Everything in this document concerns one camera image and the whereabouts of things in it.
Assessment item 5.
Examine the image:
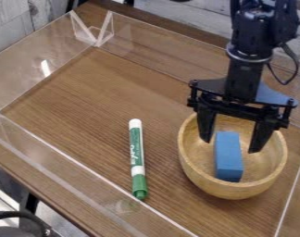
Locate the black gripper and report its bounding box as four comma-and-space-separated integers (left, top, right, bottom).
187, 58, 298, 154

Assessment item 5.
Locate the blue rectangular block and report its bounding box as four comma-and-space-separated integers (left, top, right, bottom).
214, 131, 243, 182

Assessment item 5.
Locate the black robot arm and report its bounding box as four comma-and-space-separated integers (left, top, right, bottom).
187, 0, 300, 153

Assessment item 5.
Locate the brown wooden bowl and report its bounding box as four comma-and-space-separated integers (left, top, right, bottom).
177, 115, 288, 200

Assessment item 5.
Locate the green white marker pen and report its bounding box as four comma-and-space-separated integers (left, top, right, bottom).
129, 118, 147, 200

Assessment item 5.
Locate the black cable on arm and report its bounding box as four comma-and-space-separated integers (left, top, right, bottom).
265, 43, 300, 86

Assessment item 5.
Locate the clear acrylic tray wall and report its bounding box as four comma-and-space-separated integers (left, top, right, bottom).
0, 6, 300, 237

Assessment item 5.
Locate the black metal table frame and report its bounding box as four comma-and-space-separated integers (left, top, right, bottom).
15, 191, 55, 237

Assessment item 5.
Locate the black cable lower left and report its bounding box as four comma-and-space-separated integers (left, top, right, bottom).
0, 210, 46, 237

